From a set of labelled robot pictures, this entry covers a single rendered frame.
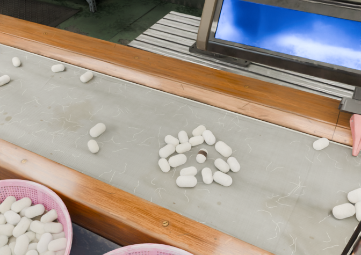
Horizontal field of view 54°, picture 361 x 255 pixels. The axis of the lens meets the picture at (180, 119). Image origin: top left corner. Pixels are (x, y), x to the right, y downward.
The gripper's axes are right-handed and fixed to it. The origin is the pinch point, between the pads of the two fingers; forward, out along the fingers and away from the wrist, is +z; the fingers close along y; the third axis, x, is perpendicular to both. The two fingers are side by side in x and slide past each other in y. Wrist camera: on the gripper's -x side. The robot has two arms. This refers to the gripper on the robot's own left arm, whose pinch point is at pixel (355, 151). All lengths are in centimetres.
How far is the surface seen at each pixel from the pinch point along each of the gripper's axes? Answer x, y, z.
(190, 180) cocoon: -14.0, -25.7, 14.4
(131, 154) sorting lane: -11.3, -39.7, 14.0
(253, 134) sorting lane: -0.4, -19.4, 2.3
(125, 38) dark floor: 142, -149, -50
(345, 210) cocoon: -10.3, -0.2, 10.8
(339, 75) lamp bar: -37.0, -7.2, -3.0
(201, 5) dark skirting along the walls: 183, -119, -101
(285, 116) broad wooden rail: 2.7, -14.6, -3.6
